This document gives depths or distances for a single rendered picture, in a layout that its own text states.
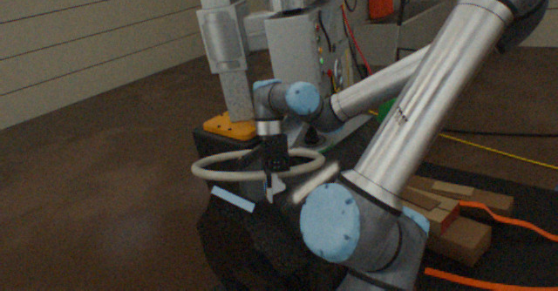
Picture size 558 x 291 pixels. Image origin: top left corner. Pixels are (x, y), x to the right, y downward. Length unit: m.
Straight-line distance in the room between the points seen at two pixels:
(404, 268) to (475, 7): 0.57
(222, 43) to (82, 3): 5.57
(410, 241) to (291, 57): 1.17
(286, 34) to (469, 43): 1.14
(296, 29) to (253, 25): 0.78
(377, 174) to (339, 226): 0.13
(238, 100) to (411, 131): 2.06
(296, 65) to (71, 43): 6.29
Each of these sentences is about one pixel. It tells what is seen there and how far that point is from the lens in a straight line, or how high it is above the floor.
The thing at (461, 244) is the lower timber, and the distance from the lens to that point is 2.61.
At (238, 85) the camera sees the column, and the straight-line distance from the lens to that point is 2.77.
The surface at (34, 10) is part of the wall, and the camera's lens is 7.77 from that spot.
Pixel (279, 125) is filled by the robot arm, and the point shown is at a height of 1.34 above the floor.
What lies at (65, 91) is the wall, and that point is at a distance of 7.92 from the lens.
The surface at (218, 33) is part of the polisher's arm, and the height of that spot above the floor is 1.41.
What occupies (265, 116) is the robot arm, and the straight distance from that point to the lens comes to 1.23.
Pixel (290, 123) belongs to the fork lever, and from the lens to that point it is 1.99.
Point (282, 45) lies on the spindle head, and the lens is 1.93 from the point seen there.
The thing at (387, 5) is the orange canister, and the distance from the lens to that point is 5.27.
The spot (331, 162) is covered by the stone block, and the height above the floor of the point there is 0.78.
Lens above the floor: 1.83
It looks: 24 degrees down
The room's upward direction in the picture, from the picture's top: 11 degrees counter-clockwise
